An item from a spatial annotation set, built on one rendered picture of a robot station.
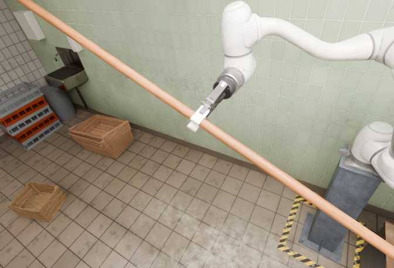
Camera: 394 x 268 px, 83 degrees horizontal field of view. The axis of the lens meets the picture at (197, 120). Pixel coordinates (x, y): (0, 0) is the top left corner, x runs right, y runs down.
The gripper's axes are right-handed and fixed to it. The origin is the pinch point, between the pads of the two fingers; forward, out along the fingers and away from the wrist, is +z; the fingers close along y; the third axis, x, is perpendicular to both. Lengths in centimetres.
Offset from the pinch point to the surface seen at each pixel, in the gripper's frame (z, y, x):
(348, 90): -119, 26, -62
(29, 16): -109, 151, 284
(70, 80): -90, 190, 199
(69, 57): -115, 184, 228
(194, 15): -118, 37, 63
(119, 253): 23, 192, 9
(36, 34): -106, 171, 275
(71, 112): -95, 285, 222
